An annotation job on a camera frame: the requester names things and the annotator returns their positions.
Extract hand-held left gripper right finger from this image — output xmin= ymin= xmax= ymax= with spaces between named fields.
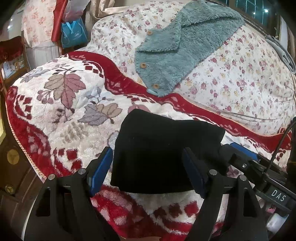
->
xmin=181 ymin=147 xmax=269 ymax=241

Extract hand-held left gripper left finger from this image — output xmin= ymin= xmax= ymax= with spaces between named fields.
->
xmin=24 ymin=146 xmax=121 ymax=241

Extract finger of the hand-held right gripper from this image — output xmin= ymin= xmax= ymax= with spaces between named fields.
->
xmin=218 ymin=145 xmax=256 ymax=178
xmin=230 ymin=142 xmax=260 ymax=162

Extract black pants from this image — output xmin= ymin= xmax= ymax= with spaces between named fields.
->
xmin=110 ymin=109 xmax=226 ymax=194

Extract person's right hand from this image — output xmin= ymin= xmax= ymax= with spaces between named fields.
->
xmin=265 ymin=212 xmax=289 ymax=233

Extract white floral quilt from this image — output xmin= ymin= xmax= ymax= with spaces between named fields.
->
xmin=89 ymin=0 xmax=296 ymax=137

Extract red white plush leaf blanket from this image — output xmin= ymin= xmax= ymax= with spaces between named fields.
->
xmin=5 ymin=51 xmax=295 ymax=241

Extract dark wooden cabinet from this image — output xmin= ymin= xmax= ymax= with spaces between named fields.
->
xmin=0 ymin=93 xmax=48 ymax=241

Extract grey folded cloth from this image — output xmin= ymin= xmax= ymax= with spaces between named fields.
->
xmin=264 ymin=35 xmax=296 ymax=75

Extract teal fleece jacket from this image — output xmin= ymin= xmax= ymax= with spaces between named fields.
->
xmin=134 ymin=0 xmax=245 ymax=98

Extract blue gift bag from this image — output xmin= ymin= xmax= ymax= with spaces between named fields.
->
xmin=60 ymin=17 xmax=89 ymax=49

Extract dark red velvet cushion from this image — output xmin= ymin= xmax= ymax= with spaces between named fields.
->
xmin=0 ymin=36 xmax=26 ymax=62

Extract red satin cloth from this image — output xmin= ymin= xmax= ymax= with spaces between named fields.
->
xmin=51 ymin=0 xmax=69 ymax=44

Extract beige cloth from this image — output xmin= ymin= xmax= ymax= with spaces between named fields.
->
xmin=84 ymin=0 xmax=121 ymax=31

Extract pink floral cloth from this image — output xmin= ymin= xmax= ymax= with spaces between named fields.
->
xmin=21 ymin=0 xmax=63 ymax=68

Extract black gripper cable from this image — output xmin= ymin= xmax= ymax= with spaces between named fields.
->
xmin=265 ymin=117 xmax=296 ymax=174

